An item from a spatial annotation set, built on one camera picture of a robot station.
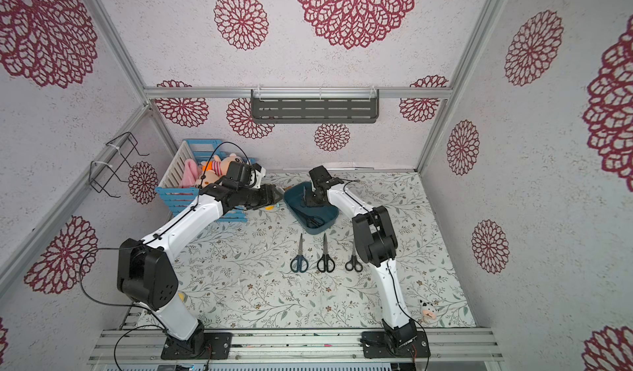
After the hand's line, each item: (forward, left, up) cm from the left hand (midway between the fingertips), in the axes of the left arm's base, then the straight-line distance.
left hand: (277, 198), depth 86 cm
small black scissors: (-16, -27, -19) cm, 37 cm away
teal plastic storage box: (+14, -4, -18) cm, 24 cm away
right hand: (+10, -15, -15) cm, 23 cm away
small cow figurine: (-33, -50, -17) cm, 62 cm away
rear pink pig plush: (+20, +30, -6) cm, 37 cm away
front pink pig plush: (+11, +28, -2) cm, 30 cm away
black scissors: (-15, -17, -19) cm, 30 cm away
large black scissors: (+2, -12, -19) cm, 23 cm away
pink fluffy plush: (+17, +38, -6) cm, 42 cm away
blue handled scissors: (-16, -7, -20) cm, 26 cm away
